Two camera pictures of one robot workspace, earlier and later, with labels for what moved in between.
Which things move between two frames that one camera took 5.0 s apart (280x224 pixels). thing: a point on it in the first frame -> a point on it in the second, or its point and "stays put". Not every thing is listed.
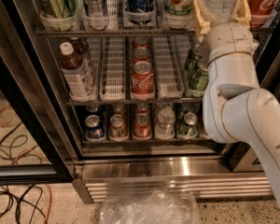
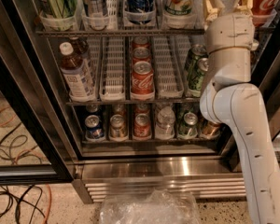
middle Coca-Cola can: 141,54 stays put
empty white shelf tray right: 171,54 stays put
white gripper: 228,41 -> 230,32
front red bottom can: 142,126 stays put
